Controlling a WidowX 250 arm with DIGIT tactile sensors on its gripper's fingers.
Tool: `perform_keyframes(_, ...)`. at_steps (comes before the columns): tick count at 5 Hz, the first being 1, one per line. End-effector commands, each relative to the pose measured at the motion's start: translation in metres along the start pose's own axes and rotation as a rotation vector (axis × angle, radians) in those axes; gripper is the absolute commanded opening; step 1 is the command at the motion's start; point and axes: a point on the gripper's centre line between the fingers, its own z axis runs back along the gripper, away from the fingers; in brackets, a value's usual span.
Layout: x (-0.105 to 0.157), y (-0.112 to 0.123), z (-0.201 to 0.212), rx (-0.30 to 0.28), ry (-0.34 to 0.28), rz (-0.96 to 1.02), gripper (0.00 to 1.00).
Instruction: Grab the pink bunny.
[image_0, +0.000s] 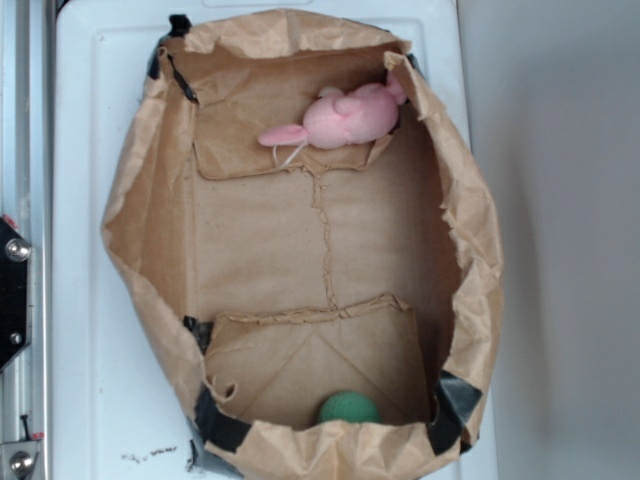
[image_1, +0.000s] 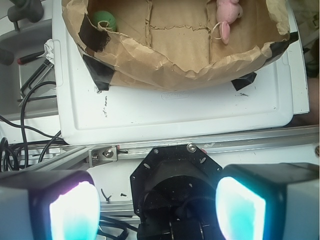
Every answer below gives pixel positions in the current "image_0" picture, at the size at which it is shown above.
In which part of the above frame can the pink plush bunny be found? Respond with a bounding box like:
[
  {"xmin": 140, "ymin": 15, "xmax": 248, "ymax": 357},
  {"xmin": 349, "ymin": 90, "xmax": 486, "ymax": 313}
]
[{"xmin": 258, "ymin": 73, "xmax": 407, "ymax": 150}]

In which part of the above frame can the brown paper bag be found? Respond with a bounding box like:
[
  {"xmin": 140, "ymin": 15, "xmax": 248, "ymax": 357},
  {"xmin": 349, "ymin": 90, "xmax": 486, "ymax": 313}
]
[{"xmin": 102, "ymin": 9, "xmax": 503, "ymax": 479}]

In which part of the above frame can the green textured ball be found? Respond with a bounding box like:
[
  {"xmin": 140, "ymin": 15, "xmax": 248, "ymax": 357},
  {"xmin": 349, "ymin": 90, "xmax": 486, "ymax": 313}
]
[{"xmin": 317, "ymin": 391, "xmax": 381, "ymax": 423}]

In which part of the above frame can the white plastic tray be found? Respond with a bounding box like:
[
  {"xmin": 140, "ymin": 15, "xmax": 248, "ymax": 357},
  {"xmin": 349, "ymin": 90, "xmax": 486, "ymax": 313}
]
[{"xmin": 46, "ymin": 1, "xmax": 271, "ymax": 479}]

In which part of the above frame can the black metal bracket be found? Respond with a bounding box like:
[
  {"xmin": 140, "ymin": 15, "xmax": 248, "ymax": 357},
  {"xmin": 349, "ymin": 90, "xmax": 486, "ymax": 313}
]
[{"xmin": 1, "ymin": 215, "xmax": 32, "ymax": 373}]

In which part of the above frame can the aluminium frame rail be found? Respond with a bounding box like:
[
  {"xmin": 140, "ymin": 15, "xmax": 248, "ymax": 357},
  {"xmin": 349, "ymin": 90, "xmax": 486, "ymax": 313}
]
[{"xmin": 1, "ymin": 1, "xmax": 57, "ymax": 479}]

